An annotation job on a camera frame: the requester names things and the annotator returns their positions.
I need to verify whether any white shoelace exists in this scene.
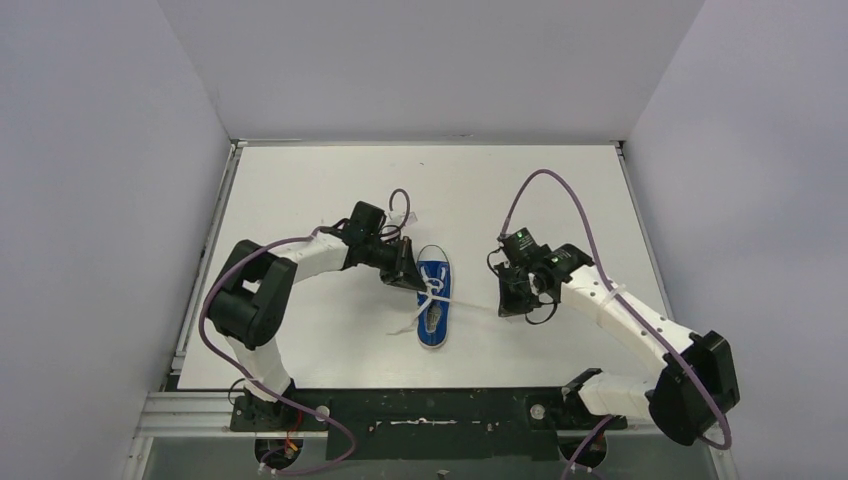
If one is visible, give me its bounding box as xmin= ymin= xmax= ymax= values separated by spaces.
xmin=386 ymin=278 xmax=505 ymax=336

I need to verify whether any blue canvas sneaker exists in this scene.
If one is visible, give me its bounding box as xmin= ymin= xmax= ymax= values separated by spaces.
xmin=416 ymin=244 xmax=453 ymax=348

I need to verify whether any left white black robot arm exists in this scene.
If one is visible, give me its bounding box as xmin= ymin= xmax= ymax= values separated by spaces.
xmin=201 ymin=201 xmax=427 ymax=427

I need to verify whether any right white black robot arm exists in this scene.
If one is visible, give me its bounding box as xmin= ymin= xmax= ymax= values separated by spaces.
xmin=492 ymin=228 xmax=740 ymax=446

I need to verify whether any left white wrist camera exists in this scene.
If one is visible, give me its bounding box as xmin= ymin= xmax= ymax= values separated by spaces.
xmin=385 ymin=211 xmax=418 ymax=232

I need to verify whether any aluminium frame rail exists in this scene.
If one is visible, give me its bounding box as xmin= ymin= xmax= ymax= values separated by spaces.
xmin=134 ymin=391 xmax=659 ymax=438

